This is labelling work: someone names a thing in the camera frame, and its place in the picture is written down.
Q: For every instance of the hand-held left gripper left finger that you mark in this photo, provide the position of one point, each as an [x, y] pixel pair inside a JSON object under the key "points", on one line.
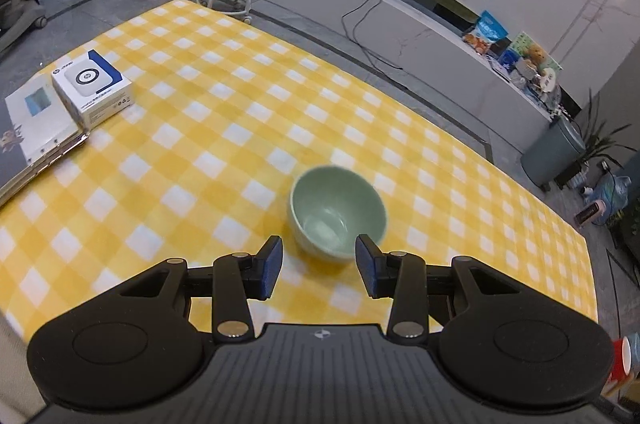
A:
{"points": [[272, 266]]}

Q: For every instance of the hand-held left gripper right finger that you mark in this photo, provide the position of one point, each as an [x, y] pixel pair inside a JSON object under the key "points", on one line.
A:
{"points": [[364, 266]]}

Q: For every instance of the green ceramic bowl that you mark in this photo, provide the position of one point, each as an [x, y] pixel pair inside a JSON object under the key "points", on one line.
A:
{"points": [[330, 204]]}

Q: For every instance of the yellow checked tablecloth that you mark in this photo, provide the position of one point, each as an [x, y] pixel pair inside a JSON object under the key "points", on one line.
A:
{"points": [[225, 103]]}

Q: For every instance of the grey trash bin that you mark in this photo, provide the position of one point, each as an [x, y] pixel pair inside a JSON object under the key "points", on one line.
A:
{"points": [[550, 153]]}

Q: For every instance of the small pink device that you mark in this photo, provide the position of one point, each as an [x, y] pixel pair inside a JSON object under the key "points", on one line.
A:
{"points": [[591, 214]]}

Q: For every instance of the white and blue box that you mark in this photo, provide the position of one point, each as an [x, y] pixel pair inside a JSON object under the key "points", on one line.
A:
{"points": [[92, 88]]}

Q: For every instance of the large water bottle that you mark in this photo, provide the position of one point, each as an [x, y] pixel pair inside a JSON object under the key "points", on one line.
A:
{"points": [[612, 199]]}

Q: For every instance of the plush bear gift box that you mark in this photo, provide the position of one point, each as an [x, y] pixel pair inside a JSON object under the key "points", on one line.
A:
{"points": [[532, 61]]}

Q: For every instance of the blue snack bag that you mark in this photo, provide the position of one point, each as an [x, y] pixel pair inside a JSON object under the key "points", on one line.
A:
{"points": [[487, 31]]}

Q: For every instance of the potted leafy plant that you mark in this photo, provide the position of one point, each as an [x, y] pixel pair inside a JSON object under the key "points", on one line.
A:
{"points": [[602, 138]]}

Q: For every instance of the red paper cup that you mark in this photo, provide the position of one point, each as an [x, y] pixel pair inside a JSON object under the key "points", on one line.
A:
{"points": [[622, 356]]}

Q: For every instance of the stack of books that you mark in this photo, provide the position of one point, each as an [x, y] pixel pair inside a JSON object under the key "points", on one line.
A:
{"points": [[35, 128]]}

